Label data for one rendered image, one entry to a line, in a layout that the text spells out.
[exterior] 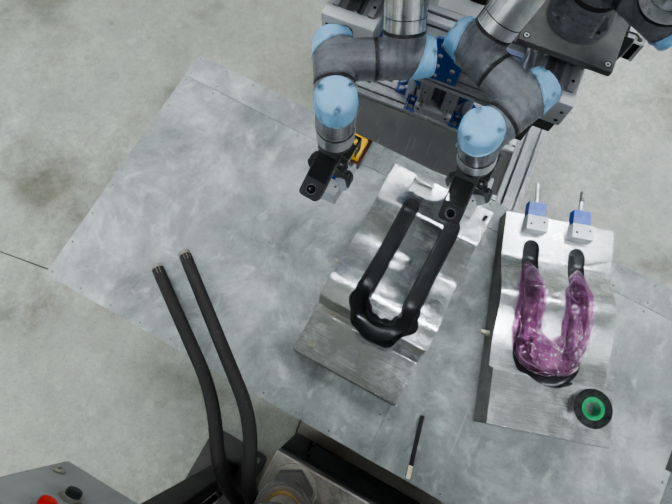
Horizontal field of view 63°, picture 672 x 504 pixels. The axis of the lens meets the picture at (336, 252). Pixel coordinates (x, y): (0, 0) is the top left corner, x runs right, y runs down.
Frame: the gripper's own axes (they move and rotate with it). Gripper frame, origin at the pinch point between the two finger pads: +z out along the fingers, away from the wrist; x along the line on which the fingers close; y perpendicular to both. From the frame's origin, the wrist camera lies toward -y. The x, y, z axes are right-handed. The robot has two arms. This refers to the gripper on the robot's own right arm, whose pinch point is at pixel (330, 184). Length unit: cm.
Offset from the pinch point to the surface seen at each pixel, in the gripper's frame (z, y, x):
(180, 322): 9.3, -42.8, 15.5
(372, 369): 9.0, -31.1, -27.9
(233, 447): 94, -73, 0
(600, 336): 6, -1, -69
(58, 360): 95, -78, 74
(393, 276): 4.6, -11.0, -22.3
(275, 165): 15.0, 3.0, 17.8
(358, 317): 7.5, -22.5, -19.7
